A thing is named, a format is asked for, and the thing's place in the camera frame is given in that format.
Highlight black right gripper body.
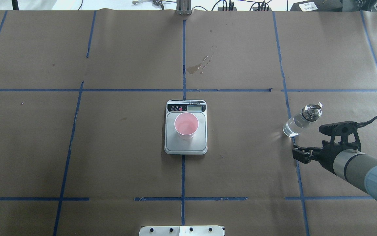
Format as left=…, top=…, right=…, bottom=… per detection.
left=310, top=121, right=361, bottom=174

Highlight clear glass sauce bottle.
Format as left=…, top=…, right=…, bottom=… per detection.
left=283, top=103, right=323, bottom=138

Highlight pink paper cup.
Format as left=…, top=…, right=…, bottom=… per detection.
left=174, top=112, right=199, bottom=140

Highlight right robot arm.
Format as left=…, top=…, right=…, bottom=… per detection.
left=292, top=121, right=377, bottom=201

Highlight digital kitchen scale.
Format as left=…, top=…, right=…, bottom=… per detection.
left=164, top=100, right=208, bottom=155

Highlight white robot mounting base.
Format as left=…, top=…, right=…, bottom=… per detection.
left=139, top=225, right=226, bottom=236

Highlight aluminium frame post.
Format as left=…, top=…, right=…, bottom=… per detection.
left=176, top=0, right=192, bottom=15

